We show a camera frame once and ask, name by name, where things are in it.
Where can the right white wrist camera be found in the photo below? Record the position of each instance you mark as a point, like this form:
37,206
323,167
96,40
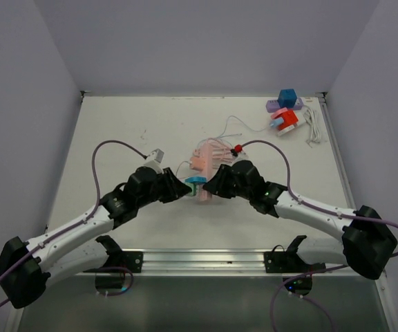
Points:
240,157

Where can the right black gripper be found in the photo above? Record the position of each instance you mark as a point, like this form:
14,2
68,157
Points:
218,185

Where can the blue cube adapter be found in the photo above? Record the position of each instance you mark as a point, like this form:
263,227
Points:
287,98

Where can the red cube adapter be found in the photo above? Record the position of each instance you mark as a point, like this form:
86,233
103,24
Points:
288,115

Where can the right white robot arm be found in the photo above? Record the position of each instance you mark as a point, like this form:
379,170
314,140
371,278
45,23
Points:
352,239

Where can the green plug adapter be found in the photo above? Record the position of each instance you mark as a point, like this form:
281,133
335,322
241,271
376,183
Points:
193,189

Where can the salmon charger plug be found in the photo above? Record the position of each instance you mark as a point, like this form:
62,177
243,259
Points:
197,163

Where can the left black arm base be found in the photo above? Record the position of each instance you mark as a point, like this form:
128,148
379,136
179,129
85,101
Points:
121,265

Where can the blue plug adapter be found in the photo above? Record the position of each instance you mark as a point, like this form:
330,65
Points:
198,180

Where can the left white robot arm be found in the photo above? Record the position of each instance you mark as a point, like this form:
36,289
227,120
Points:
28,268

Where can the light blue plug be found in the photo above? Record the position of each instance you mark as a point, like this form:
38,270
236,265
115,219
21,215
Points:
276,122

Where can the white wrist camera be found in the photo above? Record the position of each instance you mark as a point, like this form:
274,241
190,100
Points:
154,160
240,157

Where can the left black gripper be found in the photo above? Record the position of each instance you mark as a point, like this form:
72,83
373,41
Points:
175,189

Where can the pink power strip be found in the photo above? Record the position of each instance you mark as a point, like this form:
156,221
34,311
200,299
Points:
206,152

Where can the aluminium front rail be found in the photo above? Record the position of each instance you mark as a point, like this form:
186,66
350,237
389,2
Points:
202,261

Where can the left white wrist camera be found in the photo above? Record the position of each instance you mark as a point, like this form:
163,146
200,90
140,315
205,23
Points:
154,160

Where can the purple power strip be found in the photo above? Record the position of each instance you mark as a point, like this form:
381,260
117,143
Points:
273,105

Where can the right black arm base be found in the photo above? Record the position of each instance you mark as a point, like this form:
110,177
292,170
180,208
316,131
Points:
280,260

